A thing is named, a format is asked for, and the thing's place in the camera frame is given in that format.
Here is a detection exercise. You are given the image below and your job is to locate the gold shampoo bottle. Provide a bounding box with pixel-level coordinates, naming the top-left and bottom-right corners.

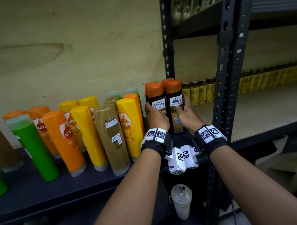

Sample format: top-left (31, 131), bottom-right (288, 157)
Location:
top-left (93, 103), bottom-right (131, 176)
top-left (104, 96), bottom-right (121, 110)

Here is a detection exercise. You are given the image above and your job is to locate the person's right hand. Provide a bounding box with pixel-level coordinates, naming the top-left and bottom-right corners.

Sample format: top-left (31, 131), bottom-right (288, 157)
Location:
top-left (175, 94), bottom-right (205, 135)

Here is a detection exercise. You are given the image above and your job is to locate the black metal shelving rack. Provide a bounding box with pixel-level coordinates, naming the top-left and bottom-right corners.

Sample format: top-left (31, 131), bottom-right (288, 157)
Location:
top-left (159, 0), bottom-right (297, 225)

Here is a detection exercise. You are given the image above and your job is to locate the row of gold bottles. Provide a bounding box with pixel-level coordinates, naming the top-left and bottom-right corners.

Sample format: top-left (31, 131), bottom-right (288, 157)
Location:
top-left (170, 0), bottom-right (217, 23)

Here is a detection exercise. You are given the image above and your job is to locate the white plastic jar with lid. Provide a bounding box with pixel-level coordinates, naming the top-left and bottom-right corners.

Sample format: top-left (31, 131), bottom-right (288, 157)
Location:
top-left (168, 184), bottom-right (193, 220)

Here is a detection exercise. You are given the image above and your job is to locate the dark shelf board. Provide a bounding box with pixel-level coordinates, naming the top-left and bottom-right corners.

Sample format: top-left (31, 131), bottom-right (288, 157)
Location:
top-left (0, 117), bottom-right (177, 225)

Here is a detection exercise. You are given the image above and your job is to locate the black bottle with orange cap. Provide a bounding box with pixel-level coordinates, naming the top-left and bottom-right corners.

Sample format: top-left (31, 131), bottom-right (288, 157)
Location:
top-left (161, 78), bottom-right (174, 93)
top-left (148, 83), bottom-right (166, 114)
top-left (165, 79), bottom-right (185, 134)
top-left (145, 81), bottom-right (159, 103)

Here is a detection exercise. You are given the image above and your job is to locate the cardboard box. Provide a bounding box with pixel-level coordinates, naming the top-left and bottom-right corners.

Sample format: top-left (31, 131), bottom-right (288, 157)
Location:
top-left (255, 136), bottom-right (297, 187)

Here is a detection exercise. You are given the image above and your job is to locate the row of small amber bottles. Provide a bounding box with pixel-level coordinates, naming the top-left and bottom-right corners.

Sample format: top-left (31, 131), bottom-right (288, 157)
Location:
top-left (181, 61), bottom-right (297, 106)

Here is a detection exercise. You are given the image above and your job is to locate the brown bottle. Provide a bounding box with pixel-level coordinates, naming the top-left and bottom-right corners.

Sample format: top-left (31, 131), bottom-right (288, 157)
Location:
top-left (0, 130), bottom-right (25, 172)

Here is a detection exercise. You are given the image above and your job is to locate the person's left hand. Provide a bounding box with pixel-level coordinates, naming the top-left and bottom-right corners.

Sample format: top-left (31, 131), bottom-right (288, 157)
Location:
top-left (144, 102), bottom-right (170, 132)

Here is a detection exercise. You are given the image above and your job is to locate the yellow shampoo bottle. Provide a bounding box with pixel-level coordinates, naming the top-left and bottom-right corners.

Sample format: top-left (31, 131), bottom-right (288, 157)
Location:
top-left (70, 106), bottom-right (109, 172)
top-left (116, 98), bottom-right (144, 162)
top-left (78, 96), bottom-right (100, 121)
top-left (59, 100), bottom-right (86, 151)

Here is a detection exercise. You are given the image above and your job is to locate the black cable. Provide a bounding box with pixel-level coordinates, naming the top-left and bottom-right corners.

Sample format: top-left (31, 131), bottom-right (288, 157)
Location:
top-left (229, 199), bottom-right (237, 225)

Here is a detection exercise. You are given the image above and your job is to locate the person's left forearm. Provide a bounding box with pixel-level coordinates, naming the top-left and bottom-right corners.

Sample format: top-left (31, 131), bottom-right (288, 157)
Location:
top-left (95, 148), bottom-right (162, 225)

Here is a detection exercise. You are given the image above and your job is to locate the black wrist strap with markers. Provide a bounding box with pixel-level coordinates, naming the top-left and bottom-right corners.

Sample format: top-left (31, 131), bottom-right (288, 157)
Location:
top-left (141, 128), bottom-right (173, 158)
top-left (193, 124), bottom-right (228, 156)

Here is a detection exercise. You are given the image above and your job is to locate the person's right forearm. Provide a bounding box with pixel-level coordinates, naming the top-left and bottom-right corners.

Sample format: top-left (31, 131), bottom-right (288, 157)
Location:
top-left (209, 145), bottom-right (297, 225)

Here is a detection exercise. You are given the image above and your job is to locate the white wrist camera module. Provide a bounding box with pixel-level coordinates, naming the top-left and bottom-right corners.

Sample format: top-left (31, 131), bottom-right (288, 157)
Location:
top-left (164, 147), bottom-right (187, 176)
top-left (180, 145), bottom-right (202, 170)

